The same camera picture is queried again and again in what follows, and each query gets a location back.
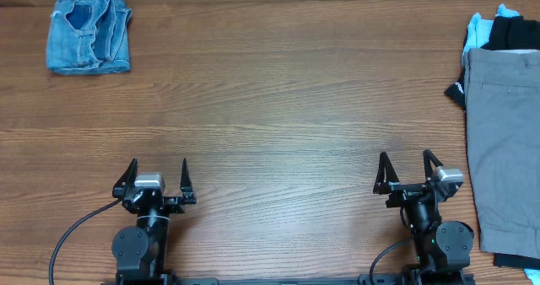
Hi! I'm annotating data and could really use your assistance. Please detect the folded blue denim shorts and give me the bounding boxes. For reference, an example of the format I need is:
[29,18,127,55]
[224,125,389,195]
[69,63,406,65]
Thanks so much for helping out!
[46,0,132,75]

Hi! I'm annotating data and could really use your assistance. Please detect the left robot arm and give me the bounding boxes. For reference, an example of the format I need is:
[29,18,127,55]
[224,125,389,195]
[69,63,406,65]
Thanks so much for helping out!
[111,159,197,285]

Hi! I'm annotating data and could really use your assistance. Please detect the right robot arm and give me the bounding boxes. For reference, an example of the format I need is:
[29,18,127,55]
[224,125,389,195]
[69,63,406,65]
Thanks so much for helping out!
[368,149,475,285]

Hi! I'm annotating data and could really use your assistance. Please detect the grey shorts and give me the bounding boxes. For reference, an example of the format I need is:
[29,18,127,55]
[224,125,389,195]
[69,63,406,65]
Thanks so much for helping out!
[464,49,539,258]

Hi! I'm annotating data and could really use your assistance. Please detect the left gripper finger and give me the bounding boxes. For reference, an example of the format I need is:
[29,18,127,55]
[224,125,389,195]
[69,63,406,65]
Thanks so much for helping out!
[114,158,138,189]
[180,158,194,197]

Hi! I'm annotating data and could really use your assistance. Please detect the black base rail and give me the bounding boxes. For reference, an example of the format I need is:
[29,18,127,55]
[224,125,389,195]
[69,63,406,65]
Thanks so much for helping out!
[101,273,476,285]

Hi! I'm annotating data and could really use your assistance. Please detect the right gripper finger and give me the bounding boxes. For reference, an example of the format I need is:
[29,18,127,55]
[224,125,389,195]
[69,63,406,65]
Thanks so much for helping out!
[423,149,443,180]
[375,152,399,186]

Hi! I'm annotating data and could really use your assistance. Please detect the light blue garment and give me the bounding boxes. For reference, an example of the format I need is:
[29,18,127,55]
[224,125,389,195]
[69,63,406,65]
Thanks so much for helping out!
[461,3,540,285]

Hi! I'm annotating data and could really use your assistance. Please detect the black t-shirt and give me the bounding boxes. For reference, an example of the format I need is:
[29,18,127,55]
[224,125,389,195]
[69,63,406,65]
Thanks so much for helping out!
[443,14,540,271]

